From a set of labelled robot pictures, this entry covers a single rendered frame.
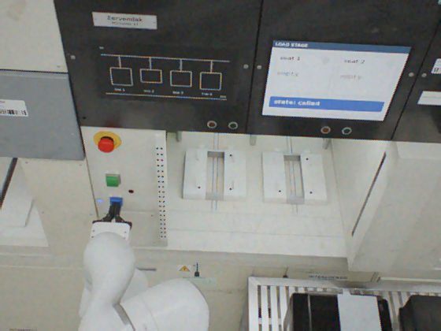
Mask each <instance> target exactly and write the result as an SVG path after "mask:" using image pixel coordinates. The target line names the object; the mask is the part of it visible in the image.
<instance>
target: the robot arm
mask: <svg viewBox="0 0 441 331"><path fill-rule="evenodd" d="M120 211H121V207H120V206H119V204H118V202H116V203H115V202H113V203H112V206H109V212H108V213H107V215H106V216H105V217H104V218H103V219H101V220H97V221H93V222H92V227H91V236H90V240H89V241H88V244H87V246H86V248H85V250H84V254H83V283H84V288H83V295H82V299H81V303H80V309H79V316H80V317H81V318H82V320H81V322H80V326H79V329H78V331H208V328H209V308H208V302H207V300H206V298H205V296H204V295H203V293H202V291H201V290H200V289H199V288H198V287H197V285H196V284H194V283H193V282H191V281H187V280H185V279H181V278H176V279H172V280H168V281H163V282H161V283H159V284H158V285H155V286H154V287H151V288H150V286H149V282H148V280H147V277H146V275H145V274H144V273H142V271H140V270H137V269H136V268H135V256H134V253H133V250H132V247H131V246H130V245H129V242H130V238H131V232H130V231H131V229H132V226H133V224H132V222H131V221H125V220H124V219H123V218H122V217H121V216H120ZM114 217H115V220H116V222H111V221H112V220H113V219H114Z"/></svg>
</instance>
